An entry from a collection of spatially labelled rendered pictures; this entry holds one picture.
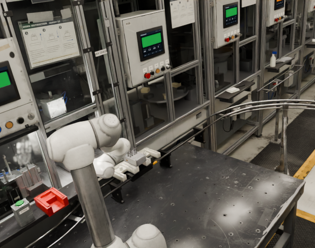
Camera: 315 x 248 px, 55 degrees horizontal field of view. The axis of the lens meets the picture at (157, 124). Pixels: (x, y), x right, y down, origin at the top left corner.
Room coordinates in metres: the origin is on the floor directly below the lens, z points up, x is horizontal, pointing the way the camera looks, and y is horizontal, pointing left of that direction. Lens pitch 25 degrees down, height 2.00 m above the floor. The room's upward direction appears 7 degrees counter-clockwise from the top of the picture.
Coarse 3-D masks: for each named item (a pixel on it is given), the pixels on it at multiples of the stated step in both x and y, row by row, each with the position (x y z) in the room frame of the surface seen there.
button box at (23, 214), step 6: (24, 198) 1.34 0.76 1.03; (24, 204) 1.29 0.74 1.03; (12, 210) 1.29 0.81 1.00; (18, 210) 1.26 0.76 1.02; (24, 210) 1.28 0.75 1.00; (30, 210) 1.30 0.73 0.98; (18, 216) 1.26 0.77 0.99; (24, 216) 1.27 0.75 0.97; (30, 216) 1.29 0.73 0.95; (18, 222) 1.28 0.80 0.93; (24, 222) 1.27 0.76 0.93
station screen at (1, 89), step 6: (6, 66) 1.48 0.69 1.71; (0, 72) 1.46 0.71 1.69; (6, 72) 1.47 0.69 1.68; (12, 84) 1.48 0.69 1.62; (0, 90) 1.44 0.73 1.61; (6, 90) 1.46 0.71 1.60; (12, 90) 1.47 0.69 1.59; (0, 96) 1.43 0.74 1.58; (6, 96) 1.45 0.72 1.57; (12, 96) 1.47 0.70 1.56
